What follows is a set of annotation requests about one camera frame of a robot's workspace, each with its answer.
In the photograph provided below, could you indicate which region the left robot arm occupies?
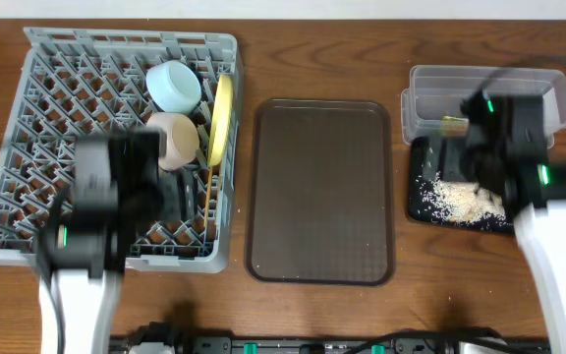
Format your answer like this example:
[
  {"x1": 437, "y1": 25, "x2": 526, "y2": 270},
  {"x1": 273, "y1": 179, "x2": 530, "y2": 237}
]
[{"x1": 34, "y1": 168, "x2": 197, "y2": 353}]

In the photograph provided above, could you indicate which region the pile of rice waste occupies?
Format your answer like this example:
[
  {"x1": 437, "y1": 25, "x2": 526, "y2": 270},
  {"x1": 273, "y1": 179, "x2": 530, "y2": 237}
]
[{"x1": 420, "y1": 174, "x2": 508, "y2": 226}]

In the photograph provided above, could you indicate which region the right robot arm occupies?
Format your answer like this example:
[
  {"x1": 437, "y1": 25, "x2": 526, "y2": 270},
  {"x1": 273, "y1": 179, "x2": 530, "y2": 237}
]
[{"x1": 459, "y1": 88, "x2": 566, "y2": 353}]

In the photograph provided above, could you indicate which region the grey plastic dish rack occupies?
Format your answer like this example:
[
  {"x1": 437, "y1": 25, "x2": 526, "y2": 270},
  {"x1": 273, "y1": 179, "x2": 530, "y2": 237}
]
[{"x1": 0, "y1": 28, "x2": 244, "y2": 273}]

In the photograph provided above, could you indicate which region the pink-rimmed white bowl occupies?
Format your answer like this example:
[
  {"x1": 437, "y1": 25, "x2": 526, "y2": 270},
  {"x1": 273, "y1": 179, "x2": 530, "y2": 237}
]
[{"x1": 146, "y1": 112, "x2": 199, "y2": 171}]

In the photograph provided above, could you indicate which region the clear plastic waste bin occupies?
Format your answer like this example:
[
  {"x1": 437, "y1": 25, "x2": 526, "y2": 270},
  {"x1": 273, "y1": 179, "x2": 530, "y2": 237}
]
[{"x1": 401, "y1": 65, "x2": 566, "y2": 147}]

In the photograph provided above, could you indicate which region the brown serving tray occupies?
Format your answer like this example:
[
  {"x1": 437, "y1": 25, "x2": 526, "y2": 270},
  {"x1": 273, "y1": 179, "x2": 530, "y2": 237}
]
[{"x1": 245, "y1": 98, "x2": 396, "y2": 287}]

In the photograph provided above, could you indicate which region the black waste tray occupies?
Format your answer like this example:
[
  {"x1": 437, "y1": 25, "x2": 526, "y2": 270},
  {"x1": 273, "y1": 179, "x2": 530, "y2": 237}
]
[{"x1": 406, "y1": 137, "x2": 513, "y2": 235}]

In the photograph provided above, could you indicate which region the yellow round plate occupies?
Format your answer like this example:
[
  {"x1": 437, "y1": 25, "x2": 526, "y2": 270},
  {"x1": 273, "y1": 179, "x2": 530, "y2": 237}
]
[{"x1": 207, "y1": 74, "x2": 233, "y2": 167}]

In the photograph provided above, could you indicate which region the yellow green snack wrapper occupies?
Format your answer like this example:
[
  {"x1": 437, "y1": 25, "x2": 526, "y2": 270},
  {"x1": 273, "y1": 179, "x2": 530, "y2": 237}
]
[{"x1": 439, "y1": 116, "x2": 469, "y2": 137}]

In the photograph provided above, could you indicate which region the light blue bowl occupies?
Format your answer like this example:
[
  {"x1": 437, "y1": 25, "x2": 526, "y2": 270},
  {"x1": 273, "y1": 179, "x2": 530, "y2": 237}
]
[{"x1": 145, "y1": 60, "x2": 201, "y2": 115}]

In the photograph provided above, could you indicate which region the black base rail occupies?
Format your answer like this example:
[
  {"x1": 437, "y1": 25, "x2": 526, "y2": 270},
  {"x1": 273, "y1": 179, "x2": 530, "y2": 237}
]
[{"x1": 108, "y1": 323, "x2": 551, "y2": 354}]

